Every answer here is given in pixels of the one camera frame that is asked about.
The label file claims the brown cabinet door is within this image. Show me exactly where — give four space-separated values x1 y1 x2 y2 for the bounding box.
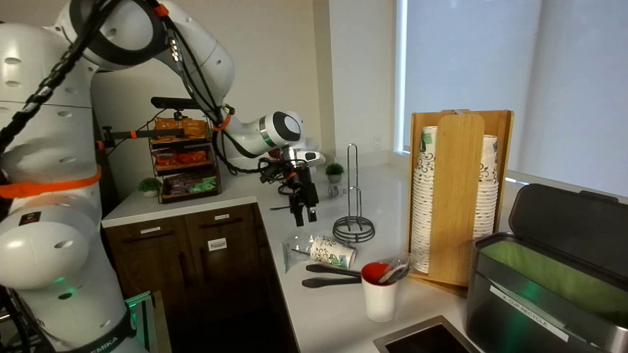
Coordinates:
109 243 197 324
191 228 275 314

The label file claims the stack of paper cups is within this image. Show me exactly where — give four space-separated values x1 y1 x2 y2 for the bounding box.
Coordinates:
411 126 439 274
473 134 500 240

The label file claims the patterned paper cup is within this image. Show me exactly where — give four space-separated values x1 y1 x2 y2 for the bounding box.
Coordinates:
310 234 357 269

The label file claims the grey recycling bin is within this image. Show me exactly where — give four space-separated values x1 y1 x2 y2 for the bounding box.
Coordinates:
465 183 628 353

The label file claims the row of red snack packets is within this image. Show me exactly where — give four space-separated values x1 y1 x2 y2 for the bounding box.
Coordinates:
155 150 209 167

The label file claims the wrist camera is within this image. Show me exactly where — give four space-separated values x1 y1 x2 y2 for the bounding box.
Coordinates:
259 158 294 184

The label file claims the sink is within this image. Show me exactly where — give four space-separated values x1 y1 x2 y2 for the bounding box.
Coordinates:
372 315 482 353

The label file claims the grey bin lid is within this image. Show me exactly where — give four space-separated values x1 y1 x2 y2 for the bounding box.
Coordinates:
508 183 628 281

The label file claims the window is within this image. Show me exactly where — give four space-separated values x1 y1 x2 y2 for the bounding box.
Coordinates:
394 0 628 198

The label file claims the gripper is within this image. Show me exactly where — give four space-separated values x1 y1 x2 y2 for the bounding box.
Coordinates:
289 165 320 227

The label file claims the brown drawer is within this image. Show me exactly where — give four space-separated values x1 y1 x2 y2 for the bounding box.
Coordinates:
184 204 260 235
105 216 191 252

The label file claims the green bin liner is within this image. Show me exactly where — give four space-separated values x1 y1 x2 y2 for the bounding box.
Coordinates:
480 240 628 330

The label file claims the bundle of wrapped utensils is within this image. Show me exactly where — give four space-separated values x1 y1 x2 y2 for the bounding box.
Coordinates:
377 254 414 286

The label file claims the black plastic utensil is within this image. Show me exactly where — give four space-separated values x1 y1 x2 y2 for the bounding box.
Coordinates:
305 263 363 278
301 277 363 289

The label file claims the row of orange snack packets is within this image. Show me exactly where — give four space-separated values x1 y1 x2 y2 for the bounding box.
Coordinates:
154 118 209 143

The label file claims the wire snack rack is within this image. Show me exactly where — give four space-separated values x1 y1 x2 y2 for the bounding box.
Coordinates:
148 117 223 204

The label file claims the row of brown green packets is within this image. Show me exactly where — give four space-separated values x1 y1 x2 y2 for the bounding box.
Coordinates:
164 176 217 197

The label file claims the wooden cup dispenser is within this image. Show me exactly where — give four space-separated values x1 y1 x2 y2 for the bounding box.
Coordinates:
406 109 515 298

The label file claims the black wire paper towel holder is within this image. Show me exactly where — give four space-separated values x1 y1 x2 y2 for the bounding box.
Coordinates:
332 143 376 244

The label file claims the drawer handle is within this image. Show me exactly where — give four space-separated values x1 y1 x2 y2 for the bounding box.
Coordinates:
122 234 173 244
199 218 244 229

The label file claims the camera on mount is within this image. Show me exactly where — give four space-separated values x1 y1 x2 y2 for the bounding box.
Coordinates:
101 96 201 149

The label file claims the clear plastic wrapped packet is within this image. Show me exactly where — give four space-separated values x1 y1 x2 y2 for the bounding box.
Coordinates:
282 231 315 274

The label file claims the white cup with red inside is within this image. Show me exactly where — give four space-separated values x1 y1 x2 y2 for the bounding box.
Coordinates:
361 261 399 324

